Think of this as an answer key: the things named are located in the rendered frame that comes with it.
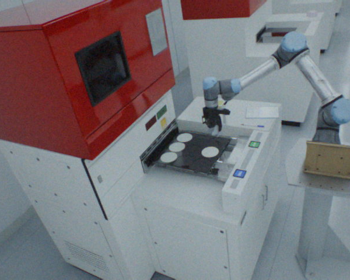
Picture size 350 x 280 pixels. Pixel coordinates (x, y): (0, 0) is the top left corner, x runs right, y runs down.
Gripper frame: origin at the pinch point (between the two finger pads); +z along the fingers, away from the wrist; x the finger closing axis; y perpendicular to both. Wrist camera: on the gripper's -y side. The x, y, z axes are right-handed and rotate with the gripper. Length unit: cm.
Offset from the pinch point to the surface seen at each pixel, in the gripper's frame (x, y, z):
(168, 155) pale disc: -13.9, 27.0, 9.6
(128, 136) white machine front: -12, 48, -15
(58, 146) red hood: -9, 83, -26
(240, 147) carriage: 6.8, -10.7, 11.2
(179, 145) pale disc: -18.4, 16.8, 9.4
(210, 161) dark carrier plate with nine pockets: 8.2, 11.8, 9.4
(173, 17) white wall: -311, -151, -2
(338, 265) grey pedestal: 60, -47, 98
